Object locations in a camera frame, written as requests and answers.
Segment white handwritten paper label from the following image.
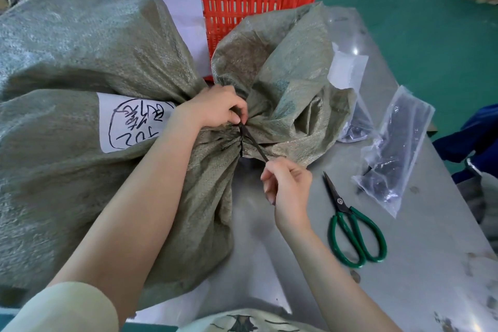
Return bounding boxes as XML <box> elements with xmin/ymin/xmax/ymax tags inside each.
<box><xmin>97</xmin><ymin>92</ymin><xmax>178</xmax><ymax>154</ymax></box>

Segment dark blue cloth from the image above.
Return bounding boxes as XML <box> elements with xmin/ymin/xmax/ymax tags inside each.
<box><xmin>432</xmin><ymin>104</ymin><xmax>498</xmax><ymax>185</ymax></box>

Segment person's right hand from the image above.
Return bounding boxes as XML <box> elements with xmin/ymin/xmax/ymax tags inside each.
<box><xmin>259</xmin><ymin>156</ymin><xmax>314</xmax><ymax>232</ymax></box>

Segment person's right forearm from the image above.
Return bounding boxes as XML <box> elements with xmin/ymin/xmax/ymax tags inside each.
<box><xmin>278</xmin><ymin>223</ymin><xmax>402</xmax><ymax>332</ymax></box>

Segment person's cream shirt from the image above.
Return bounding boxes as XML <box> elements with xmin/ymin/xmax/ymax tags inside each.
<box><xmin>0</xmin><ymin>281</ymin><xmax>324</xmax><ymax>332</ymax></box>

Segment person's left forearm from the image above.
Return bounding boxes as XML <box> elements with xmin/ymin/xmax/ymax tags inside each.
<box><xmin>48</xmin><ymin>109</ymin><xmax>203</xmax><ymax>325</ymax></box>

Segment grey-green woven sack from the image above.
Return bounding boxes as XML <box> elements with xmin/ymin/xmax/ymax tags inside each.
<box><xmin>0</xmin><ymin>0</ymin><xmax>358</xmax><ymax>310</ymax></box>

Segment green handled scissors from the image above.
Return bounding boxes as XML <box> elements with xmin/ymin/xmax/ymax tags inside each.
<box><xmin>322</xmin><ymin>171</ymin><xmax>389</xmax><ymax>269</ymax></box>

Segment clear bag of black ties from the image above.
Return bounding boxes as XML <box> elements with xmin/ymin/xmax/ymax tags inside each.
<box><xmin>351</xmin><ymin>85</ymin><xmax>436</xmax><ymax>219</ymax></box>

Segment large white paper sign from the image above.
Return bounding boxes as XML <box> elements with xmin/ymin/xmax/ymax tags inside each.
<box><xmin>86</xmin><ymin>0</ymin><xmax>213</xmax><ymax>78</ymax></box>

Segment grey sack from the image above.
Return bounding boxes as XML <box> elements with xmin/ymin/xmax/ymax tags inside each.
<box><xmin>457</xmin><ymin>172</ymin><xmax>498</xmax><ymax>253</ymax></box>

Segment clear and white plastic bag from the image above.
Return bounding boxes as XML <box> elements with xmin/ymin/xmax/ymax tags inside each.
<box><xmin>326</xmin><ymin>41</ymin><xmax>376</xmax><ymax>145</ymax></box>

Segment person's left hand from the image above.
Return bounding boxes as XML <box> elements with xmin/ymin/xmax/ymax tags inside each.
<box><xmin>173</xmin><ymin>85</ymin><xmax>250</xmax><ymax>130</ymax></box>

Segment black cable tie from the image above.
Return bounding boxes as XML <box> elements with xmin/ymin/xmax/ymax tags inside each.
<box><xmin>238</xmin><ymin>121</ymin><xmax>275</xmax><ymax>206</ymax></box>

